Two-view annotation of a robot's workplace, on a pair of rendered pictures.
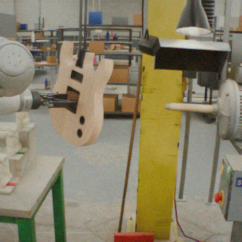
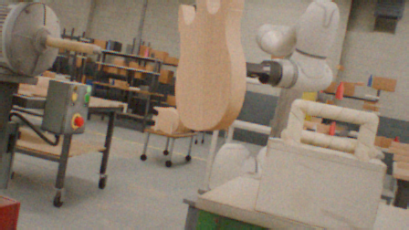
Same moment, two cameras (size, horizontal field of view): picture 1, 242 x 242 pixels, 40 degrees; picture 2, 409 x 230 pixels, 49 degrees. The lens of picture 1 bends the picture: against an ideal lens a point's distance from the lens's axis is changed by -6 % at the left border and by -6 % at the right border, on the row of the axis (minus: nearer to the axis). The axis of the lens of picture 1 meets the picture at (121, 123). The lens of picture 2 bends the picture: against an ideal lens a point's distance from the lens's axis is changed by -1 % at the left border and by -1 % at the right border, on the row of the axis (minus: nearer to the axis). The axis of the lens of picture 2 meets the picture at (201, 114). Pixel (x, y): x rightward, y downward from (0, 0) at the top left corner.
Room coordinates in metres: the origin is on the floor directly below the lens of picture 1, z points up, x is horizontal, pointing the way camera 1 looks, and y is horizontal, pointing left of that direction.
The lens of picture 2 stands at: (2.73, 0.53, 1.19)
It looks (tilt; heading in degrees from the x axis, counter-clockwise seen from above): 3 degrees down; 194
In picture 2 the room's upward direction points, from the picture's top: 11 degrees clockwise
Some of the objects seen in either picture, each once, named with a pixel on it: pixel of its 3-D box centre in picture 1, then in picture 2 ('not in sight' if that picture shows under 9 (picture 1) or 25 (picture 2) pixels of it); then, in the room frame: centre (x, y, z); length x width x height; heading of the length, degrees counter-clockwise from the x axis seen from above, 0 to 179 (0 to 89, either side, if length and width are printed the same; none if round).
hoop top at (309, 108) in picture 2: not in sight; (334, 112); (1.62, 0.56, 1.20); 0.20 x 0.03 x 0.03; 89
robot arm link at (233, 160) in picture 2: not in sight; (232, 167); (0.67, 0.19, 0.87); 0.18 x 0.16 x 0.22; 113
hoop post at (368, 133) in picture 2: not in sight; (367, 140); (1.62, 0.64, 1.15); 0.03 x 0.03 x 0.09
